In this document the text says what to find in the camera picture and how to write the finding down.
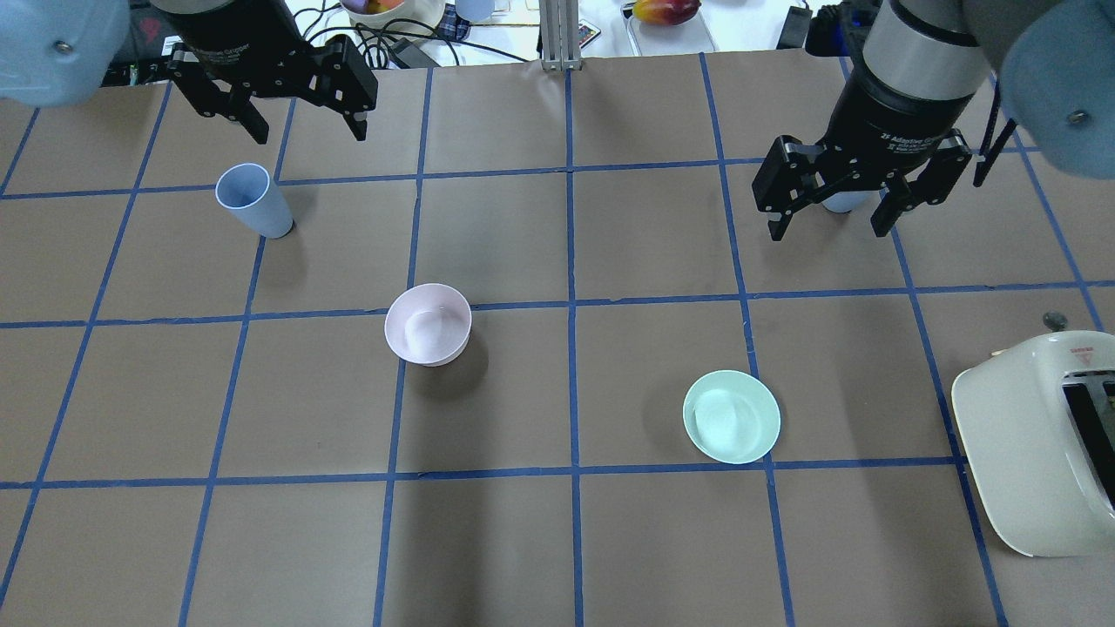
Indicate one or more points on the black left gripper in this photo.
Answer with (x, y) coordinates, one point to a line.
(233, 30)

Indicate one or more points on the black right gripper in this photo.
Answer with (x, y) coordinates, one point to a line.
(897, 111)

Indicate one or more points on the blue cup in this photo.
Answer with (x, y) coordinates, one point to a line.
(845, 202)
(249, 193)

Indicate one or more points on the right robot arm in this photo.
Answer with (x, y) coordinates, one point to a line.
(935, 84)

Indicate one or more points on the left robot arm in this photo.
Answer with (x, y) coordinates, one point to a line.
(56, 53)

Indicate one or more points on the white bowl with fruit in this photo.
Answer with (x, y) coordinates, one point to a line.
(401, 16)

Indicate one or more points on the mango fruit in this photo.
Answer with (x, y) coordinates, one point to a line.
(665, 12)

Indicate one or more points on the pink bowl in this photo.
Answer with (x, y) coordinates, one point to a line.
(428, 325)

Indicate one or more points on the mint green bowl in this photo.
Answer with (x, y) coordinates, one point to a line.
(731, 417)

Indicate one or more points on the cream toaster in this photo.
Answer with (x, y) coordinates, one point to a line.
(1036, 425)

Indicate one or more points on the remote control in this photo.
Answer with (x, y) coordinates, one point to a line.
(587, 33)

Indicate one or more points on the aluminium frame post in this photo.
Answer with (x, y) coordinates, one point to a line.
(560, 36)

